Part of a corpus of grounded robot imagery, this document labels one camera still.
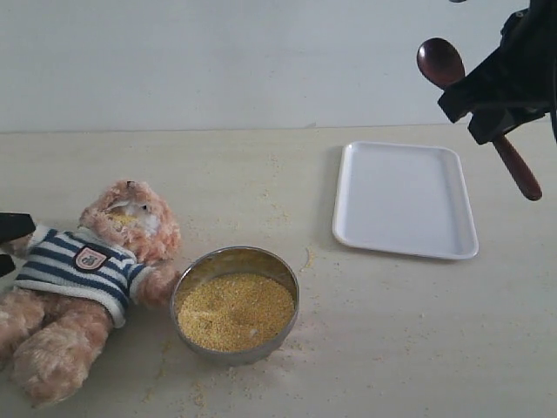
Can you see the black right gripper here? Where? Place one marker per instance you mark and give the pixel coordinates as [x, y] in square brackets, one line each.
[512, 86]

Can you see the tan teddy bear striped sweater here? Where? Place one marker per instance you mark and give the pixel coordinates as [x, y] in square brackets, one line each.
[75, 287]

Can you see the dark red wooden spoon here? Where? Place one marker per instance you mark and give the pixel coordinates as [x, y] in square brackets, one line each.
[441, 64]

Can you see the white plastic tray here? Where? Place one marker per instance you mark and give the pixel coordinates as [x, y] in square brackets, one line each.
[404, 199]

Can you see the yellow millet grains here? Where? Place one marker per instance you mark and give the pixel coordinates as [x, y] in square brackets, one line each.
[235, 312]

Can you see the steel bowl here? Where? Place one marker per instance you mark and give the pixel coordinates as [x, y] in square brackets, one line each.
[231, 260]

